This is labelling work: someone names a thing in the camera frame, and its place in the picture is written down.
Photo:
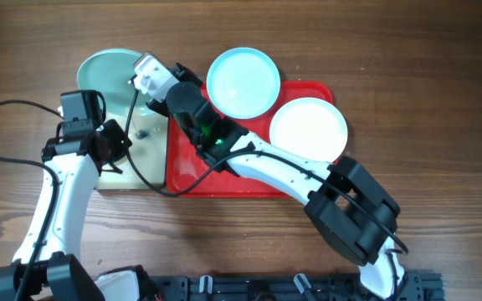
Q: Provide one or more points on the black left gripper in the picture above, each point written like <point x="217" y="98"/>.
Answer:
<point x="120" y="144"/>

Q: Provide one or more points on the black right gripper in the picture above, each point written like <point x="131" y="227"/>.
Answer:
<point x="184" y="73"/>

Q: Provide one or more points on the pale green plate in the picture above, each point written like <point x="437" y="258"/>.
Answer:
<point x="110" y="71"/>

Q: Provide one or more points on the white plate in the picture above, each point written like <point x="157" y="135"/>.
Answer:
<point x="310" y="128"/>

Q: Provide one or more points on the green scrubbing sponge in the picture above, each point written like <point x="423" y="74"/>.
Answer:
<point x="118" y="160"/>

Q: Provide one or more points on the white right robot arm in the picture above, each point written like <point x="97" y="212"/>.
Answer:
<point x="347" y="206"/>

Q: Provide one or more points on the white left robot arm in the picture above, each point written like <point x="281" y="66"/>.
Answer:
<point x="49" y="254"/>

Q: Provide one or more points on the red plastic tray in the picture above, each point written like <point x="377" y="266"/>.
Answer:
<point x="184" y="167"/>

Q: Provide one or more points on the black tray with soapy water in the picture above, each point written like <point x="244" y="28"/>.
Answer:
<point x="148" y="134"/>

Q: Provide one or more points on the light blue plate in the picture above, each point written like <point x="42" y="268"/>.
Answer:
<point x="243" y="83"/>

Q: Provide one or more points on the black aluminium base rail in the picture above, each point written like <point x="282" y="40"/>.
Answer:
<point x="336" y="287"/>

